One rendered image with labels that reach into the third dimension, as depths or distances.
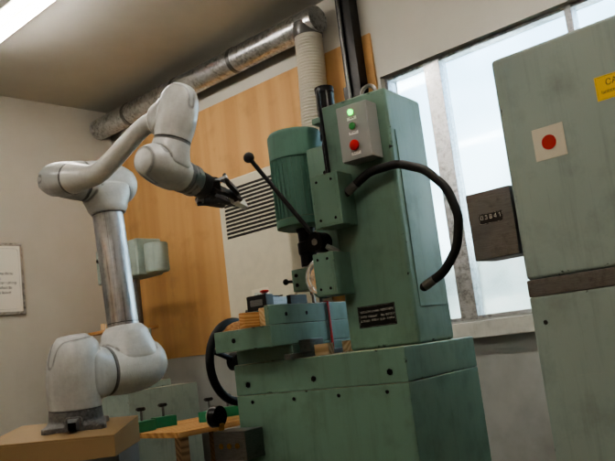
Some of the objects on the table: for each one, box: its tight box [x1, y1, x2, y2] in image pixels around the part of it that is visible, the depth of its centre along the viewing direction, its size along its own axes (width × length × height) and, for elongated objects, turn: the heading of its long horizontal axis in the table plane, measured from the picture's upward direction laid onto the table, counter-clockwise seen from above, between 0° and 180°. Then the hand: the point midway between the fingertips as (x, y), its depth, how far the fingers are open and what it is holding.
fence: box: [264, 302, 348, 326], centre depth 234 cm, size 60×2×6 cm, turn 106°
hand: (238, 201), depth 230 cm, fingers closed
